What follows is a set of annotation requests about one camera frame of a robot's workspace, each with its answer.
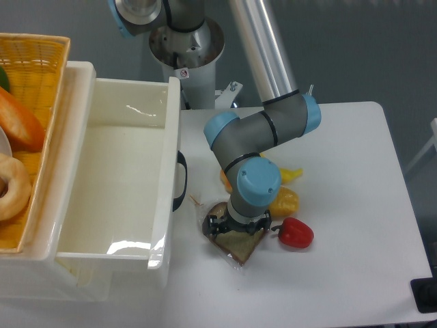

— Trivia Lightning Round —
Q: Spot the green toy vegetable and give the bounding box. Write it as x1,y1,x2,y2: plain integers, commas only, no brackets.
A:
0,66,10,92

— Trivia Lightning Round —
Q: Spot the yellow toy banana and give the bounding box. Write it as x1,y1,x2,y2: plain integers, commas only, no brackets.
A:
279,167,303,185

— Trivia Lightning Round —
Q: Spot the white metal mounting bracket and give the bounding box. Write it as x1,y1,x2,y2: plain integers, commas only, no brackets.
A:
214,81,243,109

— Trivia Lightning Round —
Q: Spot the white furniture frame at right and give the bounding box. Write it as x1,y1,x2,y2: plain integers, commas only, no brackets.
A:
404,118,436,180

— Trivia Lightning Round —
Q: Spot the beige toy bagel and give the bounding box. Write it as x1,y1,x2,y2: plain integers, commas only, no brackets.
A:
1,154,32,221

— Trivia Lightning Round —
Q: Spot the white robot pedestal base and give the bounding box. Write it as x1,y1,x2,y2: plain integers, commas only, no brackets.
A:
149,18,225,109

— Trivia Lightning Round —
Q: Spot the yellow toy bell pepper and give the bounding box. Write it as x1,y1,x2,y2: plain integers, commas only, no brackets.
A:
268,187,300,219

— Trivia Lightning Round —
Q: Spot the white drawer cabinet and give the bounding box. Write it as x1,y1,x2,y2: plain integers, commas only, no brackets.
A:
1,61,111,301

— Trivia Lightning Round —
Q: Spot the white open drawer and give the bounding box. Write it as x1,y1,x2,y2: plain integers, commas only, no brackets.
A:
57,77,182,287

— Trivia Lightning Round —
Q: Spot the white plate edge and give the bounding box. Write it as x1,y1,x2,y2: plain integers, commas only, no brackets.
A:
0,128,12,156

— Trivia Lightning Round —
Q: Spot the yellow woven basket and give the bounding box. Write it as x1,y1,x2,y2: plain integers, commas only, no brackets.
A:
1,33,70,254

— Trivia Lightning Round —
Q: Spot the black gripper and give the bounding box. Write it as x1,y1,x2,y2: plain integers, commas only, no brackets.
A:
206,210,272,238

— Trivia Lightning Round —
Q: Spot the red toy bell pepper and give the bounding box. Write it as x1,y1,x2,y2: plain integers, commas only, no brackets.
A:
270,217,314,249

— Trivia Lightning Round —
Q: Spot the orange toy baguette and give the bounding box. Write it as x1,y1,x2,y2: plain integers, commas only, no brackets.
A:
1,88,45,152

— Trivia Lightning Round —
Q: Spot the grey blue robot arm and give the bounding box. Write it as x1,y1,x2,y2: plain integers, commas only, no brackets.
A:
109,1,321,236

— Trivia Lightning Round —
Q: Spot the toast slice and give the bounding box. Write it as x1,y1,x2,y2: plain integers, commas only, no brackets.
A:
189,195,268,271

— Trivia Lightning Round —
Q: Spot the black device at edge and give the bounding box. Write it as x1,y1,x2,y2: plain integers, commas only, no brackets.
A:
410,277,436,314

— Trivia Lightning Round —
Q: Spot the orange knotted bread roll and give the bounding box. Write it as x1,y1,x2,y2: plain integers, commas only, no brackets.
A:
220,169,232,193

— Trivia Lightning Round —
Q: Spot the black drawer handle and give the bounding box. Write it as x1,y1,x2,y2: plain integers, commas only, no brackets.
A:
172,150,188,212

